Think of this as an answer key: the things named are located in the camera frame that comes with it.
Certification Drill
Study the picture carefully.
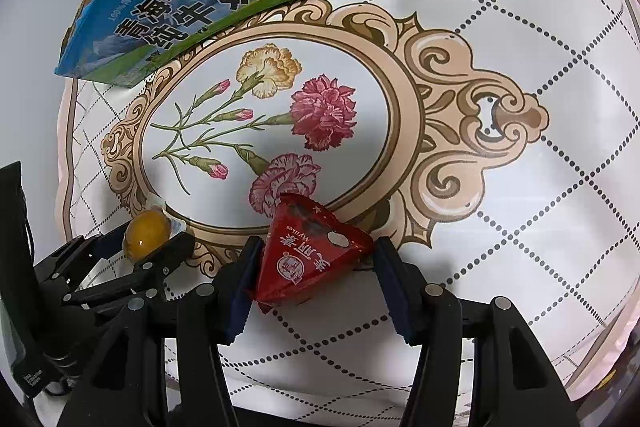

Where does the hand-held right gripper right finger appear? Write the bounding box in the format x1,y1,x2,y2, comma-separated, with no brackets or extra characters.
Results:
375,237,581,427

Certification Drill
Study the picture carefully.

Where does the floral quilted mat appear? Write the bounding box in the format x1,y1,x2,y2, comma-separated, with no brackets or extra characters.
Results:
55,0,640,408

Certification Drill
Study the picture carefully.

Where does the red triangular snack packet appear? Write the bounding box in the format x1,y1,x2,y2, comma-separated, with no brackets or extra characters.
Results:
245,193,375,314

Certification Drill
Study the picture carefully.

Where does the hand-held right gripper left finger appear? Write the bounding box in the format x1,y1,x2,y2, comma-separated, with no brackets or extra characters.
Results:
57,236,264,427

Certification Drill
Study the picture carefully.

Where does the yellow jelly cup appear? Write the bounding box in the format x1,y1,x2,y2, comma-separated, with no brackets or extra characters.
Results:
121,194,187,264

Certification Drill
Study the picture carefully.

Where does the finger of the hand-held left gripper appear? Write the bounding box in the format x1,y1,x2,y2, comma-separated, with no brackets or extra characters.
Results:
34,228,128,290
64,232,197,314

